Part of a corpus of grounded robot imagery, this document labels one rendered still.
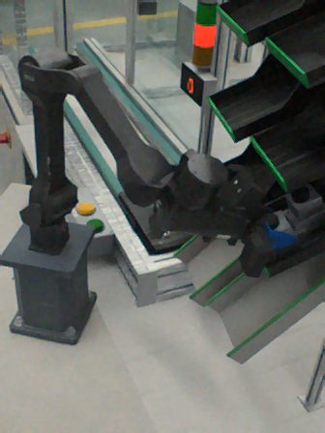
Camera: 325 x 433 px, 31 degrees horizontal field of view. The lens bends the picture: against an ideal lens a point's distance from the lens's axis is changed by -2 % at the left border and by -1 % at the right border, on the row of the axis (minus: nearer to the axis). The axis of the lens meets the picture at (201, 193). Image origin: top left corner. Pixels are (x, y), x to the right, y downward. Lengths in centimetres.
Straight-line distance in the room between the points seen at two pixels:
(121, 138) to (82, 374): 52
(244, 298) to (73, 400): 37
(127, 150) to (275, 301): 40
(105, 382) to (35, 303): 21
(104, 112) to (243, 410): 62
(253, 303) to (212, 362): 19
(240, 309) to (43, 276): 38
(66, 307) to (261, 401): 42
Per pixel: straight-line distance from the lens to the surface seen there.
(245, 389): 119
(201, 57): 144
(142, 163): 85
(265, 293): 108
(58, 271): 110
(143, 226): 135
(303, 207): 92
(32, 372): 121
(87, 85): 87
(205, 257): 119
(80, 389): 117
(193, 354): 123
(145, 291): 128
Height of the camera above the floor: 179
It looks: 34 degrees down
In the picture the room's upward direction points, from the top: 6 degrees clockwise
